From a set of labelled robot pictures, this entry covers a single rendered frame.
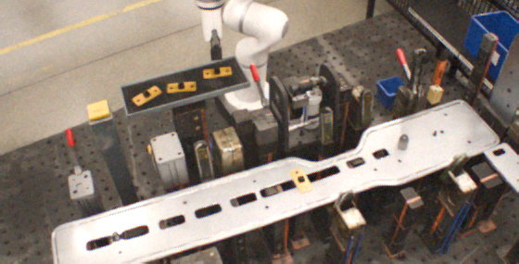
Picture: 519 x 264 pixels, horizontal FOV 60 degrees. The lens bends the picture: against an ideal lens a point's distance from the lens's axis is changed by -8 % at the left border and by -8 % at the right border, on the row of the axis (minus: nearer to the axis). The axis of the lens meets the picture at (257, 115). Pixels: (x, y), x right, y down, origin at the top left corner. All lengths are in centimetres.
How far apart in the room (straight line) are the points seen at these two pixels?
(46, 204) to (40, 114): 153
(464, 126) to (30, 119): 261
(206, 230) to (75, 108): 210
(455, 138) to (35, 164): 154
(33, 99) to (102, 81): 49
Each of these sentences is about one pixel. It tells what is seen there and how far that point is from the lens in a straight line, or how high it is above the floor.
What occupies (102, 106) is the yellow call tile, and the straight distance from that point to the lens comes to 143.
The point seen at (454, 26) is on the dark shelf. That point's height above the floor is 103.
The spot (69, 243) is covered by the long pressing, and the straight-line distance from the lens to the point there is 136.
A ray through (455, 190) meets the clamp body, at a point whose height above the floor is 102.
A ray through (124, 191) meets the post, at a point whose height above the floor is 80.
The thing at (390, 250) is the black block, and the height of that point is 72.
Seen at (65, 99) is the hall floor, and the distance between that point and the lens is 336.
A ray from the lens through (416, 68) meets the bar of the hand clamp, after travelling 154.
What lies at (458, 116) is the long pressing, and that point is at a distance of 166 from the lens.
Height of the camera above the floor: 210
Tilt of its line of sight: 45 degrees down
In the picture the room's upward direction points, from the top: 2 degrees counter-clockwise
